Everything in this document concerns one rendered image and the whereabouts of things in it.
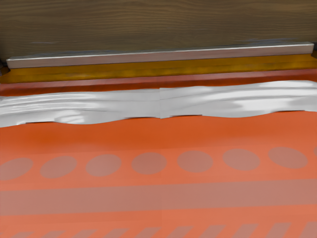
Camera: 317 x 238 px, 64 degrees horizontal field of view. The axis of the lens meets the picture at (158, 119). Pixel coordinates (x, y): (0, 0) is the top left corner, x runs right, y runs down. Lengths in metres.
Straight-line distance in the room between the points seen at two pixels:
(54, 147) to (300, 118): 0.19
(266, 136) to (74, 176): 0.13
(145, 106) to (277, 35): 0.16
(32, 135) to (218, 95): 0.16
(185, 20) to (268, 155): 0.16
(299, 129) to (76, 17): 0.23
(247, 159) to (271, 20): 0.17
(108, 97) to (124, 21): 0.08
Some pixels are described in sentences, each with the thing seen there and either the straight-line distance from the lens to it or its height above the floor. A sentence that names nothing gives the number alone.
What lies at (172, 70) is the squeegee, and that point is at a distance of 0.30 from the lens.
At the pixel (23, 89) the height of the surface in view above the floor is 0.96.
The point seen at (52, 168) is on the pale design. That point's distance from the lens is 0.18.
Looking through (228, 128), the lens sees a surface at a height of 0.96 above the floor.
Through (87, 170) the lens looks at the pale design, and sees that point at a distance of 0.17.
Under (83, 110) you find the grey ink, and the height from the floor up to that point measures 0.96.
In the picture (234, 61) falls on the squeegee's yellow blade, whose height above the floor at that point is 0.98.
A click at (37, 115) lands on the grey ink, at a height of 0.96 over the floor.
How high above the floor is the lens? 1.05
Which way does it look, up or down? 28 degrees down
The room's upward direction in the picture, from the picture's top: 3 degrees counter-clockwise
